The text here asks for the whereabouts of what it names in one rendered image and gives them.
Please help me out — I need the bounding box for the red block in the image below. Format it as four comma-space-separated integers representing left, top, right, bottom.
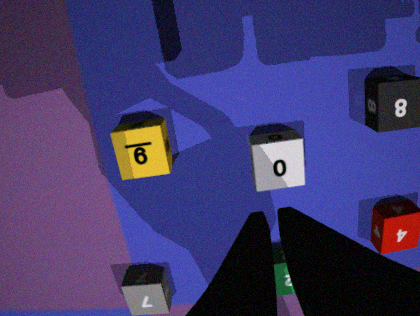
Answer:
371, 199, 420, 255

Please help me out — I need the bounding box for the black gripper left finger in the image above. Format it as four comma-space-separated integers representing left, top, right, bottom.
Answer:
185, 211, 278, 316

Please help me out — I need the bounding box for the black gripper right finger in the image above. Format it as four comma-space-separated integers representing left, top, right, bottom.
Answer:
276, 207, 420, 316

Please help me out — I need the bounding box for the yellow block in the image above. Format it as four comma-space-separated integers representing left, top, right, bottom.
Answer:
110, 118, 174, 179

